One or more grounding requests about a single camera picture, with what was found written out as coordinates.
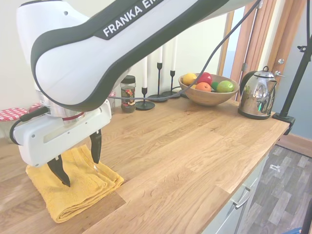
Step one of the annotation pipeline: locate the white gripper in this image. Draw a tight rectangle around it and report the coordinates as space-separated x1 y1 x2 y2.
13 98 113 188

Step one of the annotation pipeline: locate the yellow towel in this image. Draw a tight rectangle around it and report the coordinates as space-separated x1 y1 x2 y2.
25 144 125 224

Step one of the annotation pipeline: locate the white counter cabinet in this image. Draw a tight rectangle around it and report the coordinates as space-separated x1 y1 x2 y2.
201 151 272 234

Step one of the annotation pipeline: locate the glass jar red checked lid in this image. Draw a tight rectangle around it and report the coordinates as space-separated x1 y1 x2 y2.
0 107 29 145
28 102 42 113
108 91 117 115

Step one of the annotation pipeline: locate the coffee jar black lid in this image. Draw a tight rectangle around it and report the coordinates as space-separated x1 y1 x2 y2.
119 75 137 114

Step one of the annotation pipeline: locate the black candle holder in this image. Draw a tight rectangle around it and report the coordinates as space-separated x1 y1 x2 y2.
161 70 182 99
147 62 169 103
135 86 156 111

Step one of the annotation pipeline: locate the yellow lemon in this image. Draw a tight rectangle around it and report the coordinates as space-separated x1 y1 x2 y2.
182 73 198 86

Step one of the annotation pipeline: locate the orange fruit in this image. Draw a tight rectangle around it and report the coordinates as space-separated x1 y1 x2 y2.
195 81 213 93

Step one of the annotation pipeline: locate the wooden fruit bowl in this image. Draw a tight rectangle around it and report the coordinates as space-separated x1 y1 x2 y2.
178 73 241 106

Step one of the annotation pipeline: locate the red apple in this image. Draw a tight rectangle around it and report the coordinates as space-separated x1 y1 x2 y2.
196 72 214 85

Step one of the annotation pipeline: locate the green apple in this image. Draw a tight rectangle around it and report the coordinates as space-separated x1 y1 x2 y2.
216 80 235 93

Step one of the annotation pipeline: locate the shiny steel kettle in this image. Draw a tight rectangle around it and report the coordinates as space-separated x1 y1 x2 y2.
237 65 279 120

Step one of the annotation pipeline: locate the black tripod leg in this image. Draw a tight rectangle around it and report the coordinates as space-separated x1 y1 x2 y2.
301 199 312 234

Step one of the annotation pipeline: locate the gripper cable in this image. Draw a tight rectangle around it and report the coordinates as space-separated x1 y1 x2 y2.
9 0 263 145

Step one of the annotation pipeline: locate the metal drawer bar handle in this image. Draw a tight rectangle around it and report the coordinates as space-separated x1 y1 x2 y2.
232 186 252 210

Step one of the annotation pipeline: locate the black clamp camera stand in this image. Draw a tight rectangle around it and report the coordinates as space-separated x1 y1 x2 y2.
272 34 312 136

